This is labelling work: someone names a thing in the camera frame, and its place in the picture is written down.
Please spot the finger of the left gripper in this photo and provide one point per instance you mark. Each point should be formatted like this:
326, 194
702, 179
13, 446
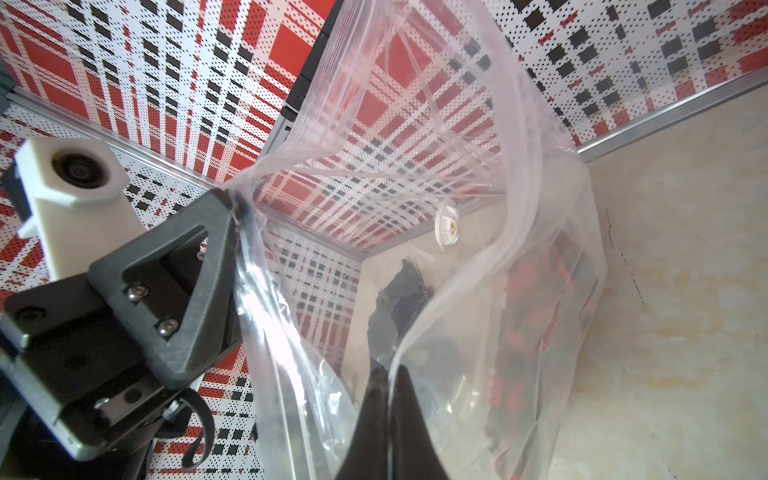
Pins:
172, 290

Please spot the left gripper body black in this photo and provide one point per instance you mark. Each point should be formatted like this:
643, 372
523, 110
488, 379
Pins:
86, 380

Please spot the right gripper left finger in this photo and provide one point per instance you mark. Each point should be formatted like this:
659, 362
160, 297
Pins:
367, 457

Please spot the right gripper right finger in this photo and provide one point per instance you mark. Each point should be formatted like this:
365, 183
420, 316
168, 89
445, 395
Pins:
412, 453

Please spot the red black plaid shirt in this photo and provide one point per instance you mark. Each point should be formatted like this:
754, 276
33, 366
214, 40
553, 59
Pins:
533, 289

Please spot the clear plastic vacuum bag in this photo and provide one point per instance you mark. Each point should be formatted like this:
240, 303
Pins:
421, 138

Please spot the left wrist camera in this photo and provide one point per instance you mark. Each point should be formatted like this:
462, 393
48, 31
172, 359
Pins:
74, 188

